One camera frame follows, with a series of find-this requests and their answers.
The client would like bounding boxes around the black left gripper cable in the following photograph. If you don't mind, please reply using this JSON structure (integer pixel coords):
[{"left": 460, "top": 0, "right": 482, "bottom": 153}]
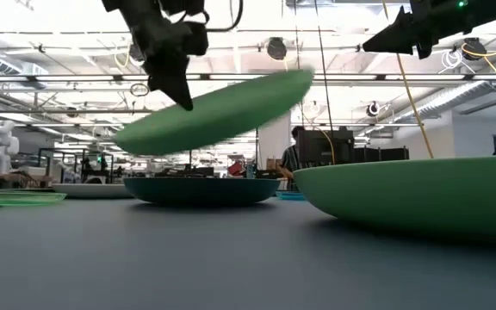
[{"left": 207, "top": 0, "right": 245, "bottom": 34}]

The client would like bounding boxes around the yellow hanging cable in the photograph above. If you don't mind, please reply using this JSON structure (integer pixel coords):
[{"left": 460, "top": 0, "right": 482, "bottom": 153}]
[{"left": 380, "top": 0, "right": 435, "bottom": 159}]

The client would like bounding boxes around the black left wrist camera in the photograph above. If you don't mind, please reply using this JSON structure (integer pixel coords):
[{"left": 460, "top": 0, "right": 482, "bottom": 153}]
[{"left": 182, "top": 20, "right": 210, "bottom": 57}]

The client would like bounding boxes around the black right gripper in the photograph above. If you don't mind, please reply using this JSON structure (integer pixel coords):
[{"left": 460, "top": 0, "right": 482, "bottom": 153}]
[{"left": 362, "top": 0, "right": 464, "bottom": 60}]

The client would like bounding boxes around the white plastic plate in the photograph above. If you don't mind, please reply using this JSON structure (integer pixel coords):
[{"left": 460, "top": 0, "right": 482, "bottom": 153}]
[{"left": 52, "top": 183, "right": 133, "bottom": 200}]

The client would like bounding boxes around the white robot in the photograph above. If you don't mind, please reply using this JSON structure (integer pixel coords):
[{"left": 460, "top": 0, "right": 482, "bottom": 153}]
[{"left": 0, "top": 119, "right": 21, "bottom": 176}]

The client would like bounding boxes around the silver air duct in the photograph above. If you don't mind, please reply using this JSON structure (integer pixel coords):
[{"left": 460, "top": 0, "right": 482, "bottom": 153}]
[{"left": 396, "top": 59, "right": 496, "bottom": 124}]

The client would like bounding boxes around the row of black boxes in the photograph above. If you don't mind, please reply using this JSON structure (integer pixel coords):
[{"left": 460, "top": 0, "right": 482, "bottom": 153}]
[{"left": 353, "top": 146, "right": 411, "bottom": 163}]

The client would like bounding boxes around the clear blue plastic plate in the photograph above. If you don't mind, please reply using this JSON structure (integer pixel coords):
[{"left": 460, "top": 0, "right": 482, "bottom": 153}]
[{"left": 275, "top": 190, "right": 307, "bottom": 202}]

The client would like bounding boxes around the black computer monitor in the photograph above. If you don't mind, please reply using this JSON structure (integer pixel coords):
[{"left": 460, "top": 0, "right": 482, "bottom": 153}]
[{"left": 295, "top": 127, "right": 356, "bottom": 167}]

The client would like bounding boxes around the large green plastic plate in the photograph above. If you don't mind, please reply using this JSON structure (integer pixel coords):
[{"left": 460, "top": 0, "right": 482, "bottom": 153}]
[
  {"left": 113, "top": 67, "right": 317, "bottom": 157},
  {"left": 293, "top": 153, "right": 496, "bottom": 246}
]

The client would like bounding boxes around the black hanging cable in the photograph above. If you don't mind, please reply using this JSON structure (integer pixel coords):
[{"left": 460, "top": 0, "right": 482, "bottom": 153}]
[{"left": 314, "top": 0, "right": 336, "bottom": 164}]

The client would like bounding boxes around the clear green plastic plate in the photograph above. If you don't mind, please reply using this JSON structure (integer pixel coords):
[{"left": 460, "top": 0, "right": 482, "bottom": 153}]
[{"left": 0, "top": 190, "right": 67, "bottom": 208}]

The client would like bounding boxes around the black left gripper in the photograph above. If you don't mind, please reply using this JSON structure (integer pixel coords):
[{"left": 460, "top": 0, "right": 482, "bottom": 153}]
[{"left": 101, "top": 0, "right": 210, "bottom": 112}]

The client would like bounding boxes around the dark teal plastic bowl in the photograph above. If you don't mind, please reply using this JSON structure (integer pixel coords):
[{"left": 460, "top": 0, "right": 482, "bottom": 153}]
[{"left": 122, "top": 177, "right": 282, "bottom": 207}]

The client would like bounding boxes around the person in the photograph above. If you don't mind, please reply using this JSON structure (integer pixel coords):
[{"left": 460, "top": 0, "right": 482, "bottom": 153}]
[{"left": 279, "top": 125, "right": 306, "bottom": 191}]

